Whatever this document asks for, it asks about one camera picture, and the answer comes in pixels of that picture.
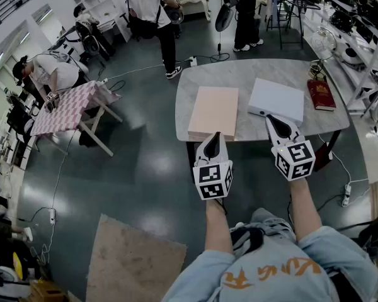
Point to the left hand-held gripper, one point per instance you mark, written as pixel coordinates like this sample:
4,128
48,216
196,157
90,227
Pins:
211,181

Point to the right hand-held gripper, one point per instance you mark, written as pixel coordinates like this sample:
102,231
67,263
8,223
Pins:
294,160

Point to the white box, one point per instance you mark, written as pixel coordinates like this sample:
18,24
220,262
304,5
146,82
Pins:
275,99

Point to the pink box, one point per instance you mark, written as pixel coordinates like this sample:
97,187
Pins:
212,112

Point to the person's right forearm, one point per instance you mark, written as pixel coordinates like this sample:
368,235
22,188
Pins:
305,209

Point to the person's left forearm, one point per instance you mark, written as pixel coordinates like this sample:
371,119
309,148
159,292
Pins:
219,228

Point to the dark table leg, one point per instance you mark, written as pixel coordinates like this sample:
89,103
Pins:
326,153
190,154

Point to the red hardcover book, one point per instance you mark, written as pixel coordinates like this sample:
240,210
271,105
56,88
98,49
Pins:
321,94

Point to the person's white shoe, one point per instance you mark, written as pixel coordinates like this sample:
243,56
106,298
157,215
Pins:
239,224

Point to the white power strip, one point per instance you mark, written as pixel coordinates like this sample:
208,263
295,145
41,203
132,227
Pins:
52,216
105,80
193,61
346,195

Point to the person's light denim jeans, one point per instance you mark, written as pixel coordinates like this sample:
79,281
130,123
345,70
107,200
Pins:
271,225

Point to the white round appliance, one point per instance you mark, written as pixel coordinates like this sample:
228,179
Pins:
351,55

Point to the white metal shelf rack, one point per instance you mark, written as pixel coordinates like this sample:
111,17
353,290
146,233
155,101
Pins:
359,47

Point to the row of black bags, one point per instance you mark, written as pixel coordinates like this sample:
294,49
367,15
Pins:
341,20

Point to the black metal stool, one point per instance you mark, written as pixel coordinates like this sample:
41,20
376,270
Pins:
289,5

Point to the grey standing fan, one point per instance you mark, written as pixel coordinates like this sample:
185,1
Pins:
223,17

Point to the person's light blue shirt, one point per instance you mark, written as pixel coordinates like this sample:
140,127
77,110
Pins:
334,253

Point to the beige floor mat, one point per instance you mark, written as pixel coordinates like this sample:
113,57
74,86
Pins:
129,263

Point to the pink checkered table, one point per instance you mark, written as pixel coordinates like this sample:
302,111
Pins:
63,112

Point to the brown cardboard box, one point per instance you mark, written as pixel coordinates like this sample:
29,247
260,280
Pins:
47,291

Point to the black desk fan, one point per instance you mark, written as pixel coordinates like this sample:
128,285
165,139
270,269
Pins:
0,275

